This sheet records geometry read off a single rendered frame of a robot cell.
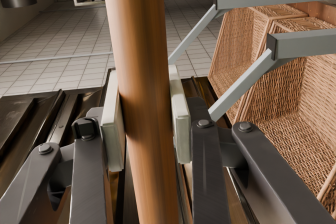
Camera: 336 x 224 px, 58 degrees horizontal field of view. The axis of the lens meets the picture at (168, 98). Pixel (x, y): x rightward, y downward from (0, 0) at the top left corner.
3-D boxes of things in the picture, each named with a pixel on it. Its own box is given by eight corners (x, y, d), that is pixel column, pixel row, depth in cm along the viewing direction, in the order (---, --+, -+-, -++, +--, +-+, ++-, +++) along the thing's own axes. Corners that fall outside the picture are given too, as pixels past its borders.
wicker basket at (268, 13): (293, 123, 135) (232, 129, 133) (251, 73, 185) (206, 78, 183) (310, 12, 112) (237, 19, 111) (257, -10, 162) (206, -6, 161)
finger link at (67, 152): (105, 186, 14) (39, 193, 14) (112, 126, 18) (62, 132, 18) (99, 160, 13) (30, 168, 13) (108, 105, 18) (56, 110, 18)
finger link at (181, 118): (175, 117, 15) (190, 115, 15) (165, 64, 21) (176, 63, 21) (178, 165, 16) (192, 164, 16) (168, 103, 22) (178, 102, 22)
